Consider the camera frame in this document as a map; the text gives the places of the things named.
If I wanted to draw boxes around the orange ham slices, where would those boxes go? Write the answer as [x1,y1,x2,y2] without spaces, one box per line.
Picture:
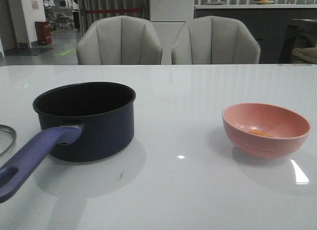
[249,129,274,138]

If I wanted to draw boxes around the pink bowl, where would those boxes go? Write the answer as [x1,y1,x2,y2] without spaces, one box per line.
[222,103,311,159]

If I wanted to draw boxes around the glass lid blue knob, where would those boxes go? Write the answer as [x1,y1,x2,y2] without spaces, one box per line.
[0,124,17,157]

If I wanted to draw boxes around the dark blue saucepan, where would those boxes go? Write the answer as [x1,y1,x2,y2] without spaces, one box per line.
[0,82,136,202]

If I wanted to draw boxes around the left beige chair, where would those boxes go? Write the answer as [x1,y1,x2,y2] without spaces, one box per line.
[76,15,162,65]

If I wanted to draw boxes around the beige chair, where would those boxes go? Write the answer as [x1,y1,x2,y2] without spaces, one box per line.
[76,15,162,65]
[171,16,261,65]

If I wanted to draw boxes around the right beige chair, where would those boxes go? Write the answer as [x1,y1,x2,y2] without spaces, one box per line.
[171,16,261,65]

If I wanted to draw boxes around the white cabinet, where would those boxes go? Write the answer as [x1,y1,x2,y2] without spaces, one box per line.
[149,0,195,22]

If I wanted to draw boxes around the red trash bin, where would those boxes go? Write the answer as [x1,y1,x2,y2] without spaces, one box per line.
[35,21,52,45]

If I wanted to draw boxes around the grey counter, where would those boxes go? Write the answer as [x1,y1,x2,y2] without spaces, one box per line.
[194,4,317,63]

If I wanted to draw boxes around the fruit plate on counter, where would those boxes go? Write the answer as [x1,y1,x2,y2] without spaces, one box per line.
[253,0,274,4]

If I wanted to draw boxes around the olive cushion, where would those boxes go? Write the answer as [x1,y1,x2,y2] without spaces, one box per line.
[292,47,317,64]

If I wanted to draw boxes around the red wall notice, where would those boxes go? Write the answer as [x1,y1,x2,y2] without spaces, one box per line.
[31,0,39,10]

